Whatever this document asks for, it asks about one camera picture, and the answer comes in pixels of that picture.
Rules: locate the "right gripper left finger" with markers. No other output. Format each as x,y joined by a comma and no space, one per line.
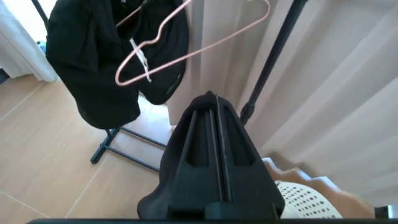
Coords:
177,193

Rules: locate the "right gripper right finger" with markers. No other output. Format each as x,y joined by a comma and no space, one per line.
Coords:
258,186

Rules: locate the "black garment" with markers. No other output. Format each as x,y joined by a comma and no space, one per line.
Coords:
155,199

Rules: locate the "white laundry basket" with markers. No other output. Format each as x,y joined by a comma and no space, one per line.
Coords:
308,202

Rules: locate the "black clothes rack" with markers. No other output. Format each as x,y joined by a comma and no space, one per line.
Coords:
270,62

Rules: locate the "beige curtain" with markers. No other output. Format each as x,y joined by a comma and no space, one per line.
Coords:
326,77

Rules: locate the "white curtain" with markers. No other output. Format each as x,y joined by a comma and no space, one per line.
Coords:
21,56

